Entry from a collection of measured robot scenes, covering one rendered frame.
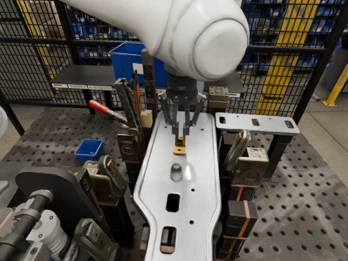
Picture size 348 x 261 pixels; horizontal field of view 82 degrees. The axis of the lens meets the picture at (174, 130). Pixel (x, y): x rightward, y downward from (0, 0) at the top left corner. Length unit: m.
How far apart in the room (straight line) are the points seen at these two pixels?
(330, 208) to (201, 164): 0.62
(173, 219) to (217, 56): 0.37
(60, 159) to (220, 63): 1.01
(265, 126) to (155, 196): 0.47
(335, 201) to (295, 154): 0.27
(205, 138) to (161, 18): 0.48
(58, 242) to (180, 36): 0.40
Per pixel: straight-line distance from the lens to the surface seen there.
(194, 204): 0.52
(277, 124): 0.83
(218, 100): 0.83
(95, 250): 0.45
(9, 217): 0.52
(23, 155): 1.29
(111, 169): 0.50
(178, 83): 0.49
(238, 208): 0.55
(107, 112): 0.62
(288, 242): 0.90
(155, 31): 0.28
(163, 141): 0.66
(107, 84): 0.99
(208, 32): 0.24
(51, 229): 0.43
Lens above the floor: 1.45
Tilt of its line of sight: 39 degrees down
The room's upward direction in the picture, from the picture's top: straight up
